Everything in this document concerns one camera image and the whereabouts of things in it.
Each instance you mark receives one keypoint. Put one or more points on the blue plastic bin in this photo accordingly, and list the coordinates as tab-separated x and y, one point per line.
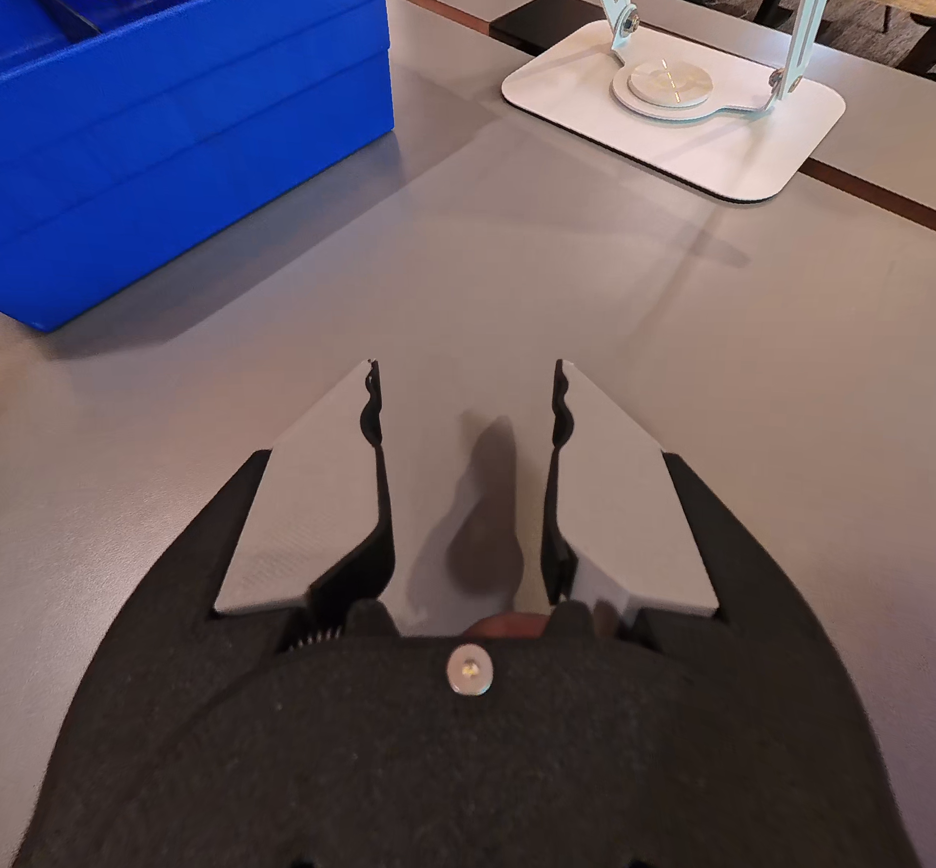
183	151

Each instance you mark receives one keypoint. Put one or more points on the grey desk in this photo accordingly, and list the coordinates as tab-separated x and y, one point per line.
512	261

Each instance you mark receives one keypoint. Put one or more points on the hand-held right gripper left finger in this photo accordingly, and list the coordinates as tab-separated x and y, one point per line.
307	517

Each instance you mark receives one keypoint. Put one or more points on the black flat pad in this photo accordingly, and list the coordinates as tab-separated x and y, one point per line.
541	19

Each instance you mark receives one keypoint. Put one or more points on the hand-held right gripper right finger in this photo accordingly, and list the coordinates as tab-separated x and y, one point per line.
629	517

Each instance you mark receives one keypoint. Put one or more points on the white folding stand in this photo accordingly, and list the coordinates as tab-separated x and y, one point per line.
658	144

